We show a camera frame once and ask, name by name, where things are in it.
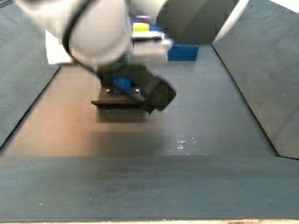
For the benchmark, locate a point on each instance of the purple block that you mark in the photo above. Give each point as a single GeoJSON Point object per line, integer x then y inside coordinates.
{"type": "Point", "coordinates": [143, 19]}

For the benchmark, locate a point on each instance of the blue peg board block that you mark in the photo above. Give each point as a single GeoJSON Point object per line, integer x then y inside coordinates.
{"type": "Point", "coordinates": [183, 52]}

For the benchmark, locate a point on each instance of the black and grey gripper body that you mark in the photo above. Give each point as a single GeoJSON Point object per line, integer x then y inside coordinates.
{"type": "Point", "coordinates": [158, 92]}

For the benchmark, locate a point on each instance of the black curved cradle stand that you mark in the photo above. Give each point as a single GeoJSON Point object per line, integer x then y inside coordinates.
{"type": "Point", "coordinates": [108, 100]}

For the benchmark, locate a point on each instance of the yellow notched block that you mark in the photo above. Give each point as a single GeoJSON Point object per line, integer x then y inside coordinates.
{"type": "Point", "coordinates": [142, 27]}

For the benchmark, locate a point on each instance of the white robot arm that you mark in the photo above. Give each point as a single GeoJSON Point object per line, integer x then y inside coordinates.
{"type": "Point", "coordinates": [106, 36]}

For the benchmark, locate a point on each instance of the blue cylinder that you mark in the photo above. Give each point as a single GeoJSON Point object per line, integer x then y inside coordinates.
{"type": "Point", "coordinates": [122, 85]}

